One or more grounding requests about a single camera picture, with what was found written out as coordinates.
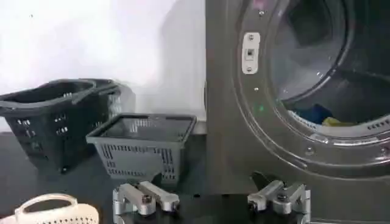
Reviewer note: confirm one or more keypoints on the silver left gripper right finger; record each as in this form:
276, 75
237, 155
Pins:
288, 199

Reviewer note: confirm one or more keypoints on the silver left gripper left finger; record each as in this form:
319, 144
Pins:
137, 198

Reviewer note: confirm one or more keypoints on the grey plastic basket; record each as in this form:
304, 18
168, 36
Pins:
137, 158

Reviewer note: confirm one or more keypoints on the grey dryer with round opening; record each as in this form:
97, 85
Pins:
231, 146

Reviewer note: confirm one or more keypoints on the white perforated laundry basket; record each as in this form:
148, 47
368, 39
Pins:
61, 214

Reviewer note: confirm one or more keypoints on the blue garment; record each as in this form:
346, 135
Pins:
314, 114

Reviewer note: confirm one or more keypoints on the yellow garment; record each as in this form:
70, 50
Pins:
335, 122

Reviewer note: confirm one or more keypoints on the black plastic basket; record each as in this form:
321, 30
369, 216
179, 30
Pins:
45, 134
114, 97

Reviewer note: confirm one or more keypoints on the white door latch plate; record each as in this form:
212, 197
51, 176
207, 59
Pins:
250, 53

